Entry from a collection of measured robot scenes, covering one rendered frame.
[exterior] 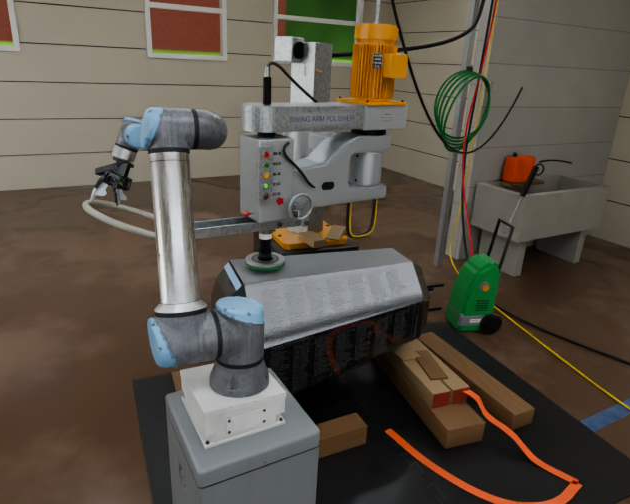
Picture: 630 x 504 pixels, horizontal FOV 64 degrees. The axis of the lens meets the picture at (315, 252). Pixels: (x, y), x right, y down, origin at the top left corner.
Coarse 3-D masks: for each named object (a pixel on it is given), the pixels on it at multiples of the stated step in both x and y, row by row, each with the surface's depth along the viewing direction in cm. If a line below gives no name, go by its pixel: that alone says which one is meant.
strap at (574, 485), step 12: (480, 408) 281; (492, 420) 279; (408, 444) 273; (420, 456) 265; (528, 456) 266; (432, 468) 257; (552, 468) 261; (456, 480) 251; (576, 480) 254; (480, 492) 244; (564, 492) 247; (576, 492) 247
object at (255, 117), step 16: (256, 112) 237; (272, 112) 238; (288, 112) 243; (304, 112) 248; (320, 112) 253; (336, 112) 258; (352, 112) 264; (368, 112) 268; (384, 112) 274; (400, 112) 280; (256, 128) 240; (272, 128) 241; (288, 128) 246; (304, 128) 251; (320, 128) 256; (336, 128) 261; (352, 128) 268; (368, 128) 271; (384, 128) 277; (400, 128) 284
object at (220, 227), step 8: (296, 216) 279; (200, 224) 253; (208, 224) 256; (216, 224) 258; (224, 224) 261; (232, 224) 263; (240, 224) 253; (248, 224) 256; (256, 224) 259; (264, 224) 261; (272, 224) 264; (280, 224) 266; (288, 224) 270; (296, 224) 273; (304, 224) 272; (200, 232) 242; (208, 232) 245; (216, 232) 247; (224, 232) 250; (232, 232) 252; (240, 232) 255; (248, 232) 258
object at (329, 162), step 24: (288, 144) 247; (336, 144) 273; (360, 144) 275; (384, 144) 284; (312, 168) 262; (336, 168) 271; (312, 192) 267; (336, 192) 276; (360, 192) 286; (384, 192) 296
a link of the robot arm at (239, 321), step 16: (224, 304) 152; (240, 304) 153; (256, 304) 155; (224, 320) 148; (240, 320) 147; (256, 320) 150; (224, 336) 146; (240, 336) 149; (256, 336) 152; (224, 352) 148; (240, 352) 150; (256, 352) 153
